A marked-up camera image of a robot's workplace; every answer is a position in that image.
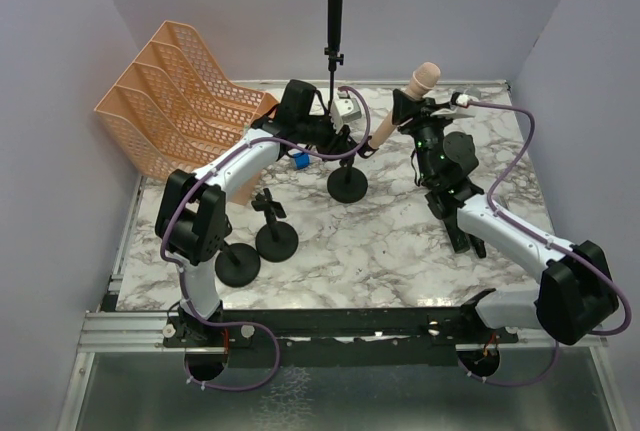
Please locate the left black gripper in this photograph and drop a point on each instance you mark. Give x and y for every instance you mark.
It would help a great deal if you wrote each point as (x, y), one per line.
(345, 138)

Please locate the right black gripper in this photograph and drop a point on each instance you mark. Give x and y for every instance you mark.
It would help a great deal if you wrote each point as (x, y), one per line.
(417, 117)

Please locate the beige microphone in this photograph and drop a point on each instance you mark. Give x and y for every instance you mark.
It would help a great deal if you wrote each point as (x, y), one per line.
(406, 102)

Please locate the round-base mic stand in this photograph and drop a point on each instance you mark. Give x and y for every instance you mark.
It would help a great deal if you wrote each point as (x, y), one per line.
(237, 265)
(276, 241)
(348, 184)

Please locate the black tripod mic stand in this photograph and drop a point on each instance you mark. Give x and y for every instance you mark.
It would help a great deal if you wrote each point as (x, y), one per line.
(335, 59)

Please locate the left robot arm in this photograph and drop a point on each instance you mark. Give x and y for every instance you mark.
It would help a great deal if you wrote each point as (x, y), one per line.
(192, 221)

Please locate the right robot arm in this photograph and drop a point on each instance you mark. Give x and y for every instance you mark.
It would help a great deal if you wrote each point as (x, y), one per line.
(574, 293)

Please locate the blue small box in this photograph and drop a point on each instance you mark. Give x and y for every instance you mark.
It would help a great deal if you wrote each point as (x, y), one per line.
(301, 160)

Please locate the silver-head black microphone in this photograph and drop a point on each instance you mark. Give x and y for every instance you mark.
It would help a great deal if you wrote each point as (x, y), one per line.
(458, 238)

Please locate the black microphone far right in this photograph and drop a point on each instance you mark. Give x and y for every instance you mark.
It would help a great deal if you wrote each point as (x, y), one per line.
(478, 246)

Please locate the orange plastic file organizer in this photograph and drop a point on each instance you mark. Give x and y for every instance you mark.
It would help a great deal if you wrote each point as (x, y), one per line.
(174, 108)

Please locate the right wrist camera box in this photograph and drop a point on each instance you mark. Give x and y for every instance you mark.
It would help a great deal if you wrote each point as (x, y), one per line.
(462, 97)

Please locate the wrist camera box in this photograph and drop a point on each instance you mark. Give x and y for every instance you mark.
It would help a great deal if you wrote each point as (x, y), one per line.
(344, 111)
(462, 97)

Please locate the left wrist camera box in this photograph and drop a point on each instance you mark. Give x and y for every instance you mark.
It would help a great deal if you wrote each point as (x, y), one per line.
(344, 111)

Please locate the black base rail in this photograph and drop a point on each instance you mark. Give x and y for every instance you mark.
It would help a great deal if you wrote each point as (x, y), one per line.
(346, 337)

